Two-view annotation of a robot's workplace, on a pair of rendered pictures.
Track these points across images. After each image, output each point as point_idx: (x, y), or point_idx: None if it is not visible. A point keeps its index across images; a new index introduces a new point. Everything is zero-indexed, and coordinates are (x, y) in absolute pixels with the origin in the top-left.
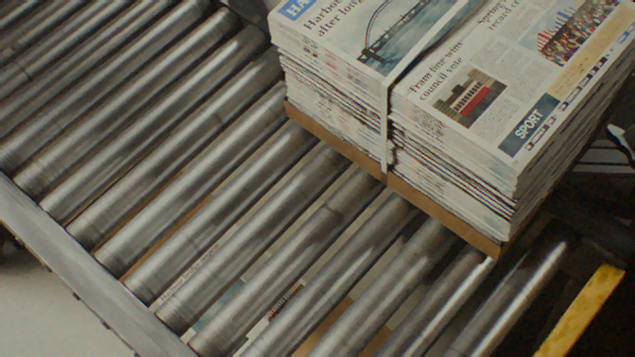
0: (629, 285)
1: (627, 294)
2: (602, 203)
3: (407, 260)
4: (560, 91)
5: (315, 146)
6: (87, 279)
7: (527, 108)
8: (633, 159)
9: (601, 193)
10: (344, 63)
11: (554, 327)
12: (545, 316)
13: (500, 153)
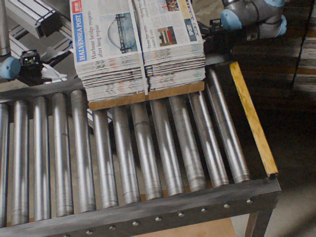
0: (207, 104)
1: (210, 107)
2: (208, 53)
3: (180, 113)
4: (186, 16)
5: (52, 161)
6: (90, 219)
7: (184, 26)
8: (202, 35)
9: (205, 50)
10: (119, 58)
11: None
12: (195, 137)
13: (192, 42)
